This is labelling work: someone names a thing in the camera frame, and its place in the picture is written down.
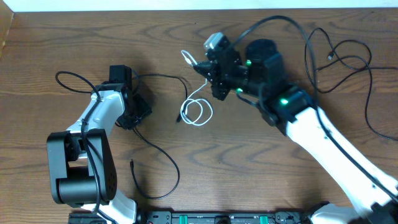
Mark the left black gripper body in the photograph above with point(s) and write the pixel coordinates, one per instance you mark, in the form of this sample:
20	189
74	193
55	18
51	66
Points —
142	109

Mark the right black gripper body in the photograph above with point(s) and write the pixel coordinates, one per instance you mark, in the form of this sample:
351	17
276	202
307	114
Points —
239	78

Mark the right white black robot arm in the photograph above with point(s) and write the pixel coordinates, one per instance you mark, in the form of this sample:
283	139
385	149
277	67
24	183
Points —
289	108

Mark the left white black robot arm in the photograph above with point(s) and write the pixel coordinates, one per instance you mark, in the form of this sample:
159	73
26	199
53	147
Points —
82	170

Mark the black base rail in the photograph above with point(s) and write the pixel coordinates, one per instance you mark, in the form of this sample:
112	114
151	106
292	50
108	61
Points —
278	216

